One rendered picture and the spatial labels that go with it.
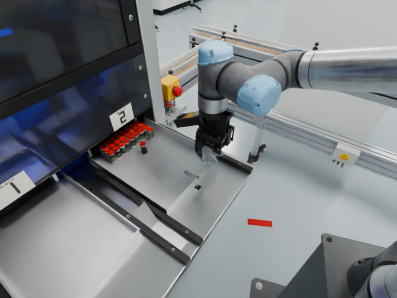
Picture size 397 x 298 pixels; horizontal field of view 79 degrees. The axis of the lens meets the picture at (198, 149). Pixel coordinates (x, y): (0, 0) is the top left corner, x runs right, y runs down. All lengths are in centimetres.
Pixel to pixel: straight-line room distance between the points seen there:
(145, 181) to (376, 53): 63
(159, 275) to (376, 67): 59
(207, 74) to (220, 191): 36
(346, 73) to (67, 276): 71
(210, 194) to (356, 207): 148
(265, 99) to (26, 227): 68
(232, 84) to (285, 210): 144
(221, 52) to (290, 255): 139
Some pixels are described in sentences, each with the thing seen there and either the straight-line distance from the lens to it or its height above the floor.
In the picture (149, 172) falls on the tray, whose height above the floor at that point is 88.
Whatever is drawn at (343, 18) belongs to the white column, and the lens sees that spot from 194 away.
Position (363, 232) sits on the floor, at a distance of 197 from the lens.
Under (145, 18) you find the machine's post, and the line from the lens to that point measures 79.
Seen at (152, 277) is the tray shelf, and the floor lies 88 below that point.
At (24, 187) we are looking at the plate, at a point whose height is 101.
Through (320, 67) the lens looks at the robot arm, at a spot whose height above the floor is 128.
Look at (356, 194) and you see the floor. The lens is 214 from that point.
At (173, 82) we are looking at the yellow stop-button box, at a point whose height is 103.
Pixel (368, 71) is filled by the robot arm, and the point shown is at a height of 130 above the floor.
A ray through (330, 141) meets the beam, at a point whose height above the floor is 52.
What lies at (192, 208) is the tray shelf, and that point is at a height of 88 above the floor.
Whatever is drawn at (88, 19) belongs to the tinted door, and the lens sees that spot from 69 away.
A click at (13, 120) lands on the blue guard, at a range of 64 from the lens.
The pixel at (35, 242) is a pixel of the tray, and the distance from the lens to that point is 78.
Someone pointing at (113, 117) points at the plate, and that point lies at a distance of 78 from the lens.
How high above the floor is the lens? 148
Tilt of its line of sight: 45 degrees down
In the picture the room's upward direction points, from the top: straight up
